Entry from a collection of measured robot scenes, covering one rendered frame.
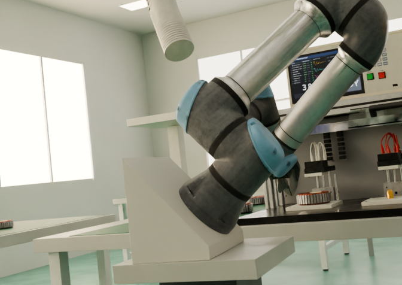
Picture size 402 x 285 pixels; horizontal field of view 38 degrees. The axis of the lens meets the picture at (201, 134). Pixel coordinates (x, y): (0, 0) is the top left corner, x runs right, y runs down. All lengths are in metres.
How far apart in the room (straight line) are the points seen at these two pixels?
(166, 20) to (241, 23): 6.05
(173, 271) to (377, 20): 0.72
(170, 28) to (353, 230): 1.76
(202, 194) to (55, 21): 7.05
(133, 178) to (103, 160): 7.30
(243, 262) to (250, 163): 0.22
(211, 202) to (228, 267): 0.17
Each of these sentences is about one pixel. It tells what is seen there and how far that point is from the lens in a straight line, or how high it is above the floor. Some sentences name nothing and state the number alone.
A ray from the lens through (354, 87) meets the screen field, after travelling 2.06.
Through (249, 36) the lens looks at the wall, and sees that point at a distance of 9.07.
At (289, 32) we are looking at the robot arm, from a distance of 1.38.
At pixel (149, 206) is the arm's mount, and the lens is 1.23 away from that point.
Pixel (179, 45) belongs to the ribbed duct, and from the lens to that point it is 3.06.
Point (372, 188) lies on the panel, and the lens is 2.18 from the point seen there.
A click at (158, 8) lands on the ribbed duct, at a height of 1.81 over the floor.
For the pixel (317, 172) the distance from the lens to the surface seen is 2.00.
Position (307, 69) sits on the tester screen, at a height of 1.24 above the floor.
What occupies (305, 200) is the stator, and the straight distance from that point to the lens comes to 1.92.
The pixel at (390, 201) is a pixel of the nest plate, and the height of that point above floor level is 0.78.
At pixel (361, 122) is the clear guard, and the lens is 1.77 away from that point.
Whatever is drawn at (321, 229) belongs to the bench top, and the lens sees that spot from 1.70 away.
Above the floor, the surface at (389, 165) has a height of 0.88.
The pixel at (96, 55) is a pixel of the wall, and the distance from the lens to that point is 8.77.
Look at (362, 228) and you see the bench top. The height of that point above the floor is 0.73.
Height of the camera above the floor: 0.93
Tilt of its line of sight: 4 degrees up
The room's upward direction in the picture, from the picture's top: 6 degrees counter-clockwise
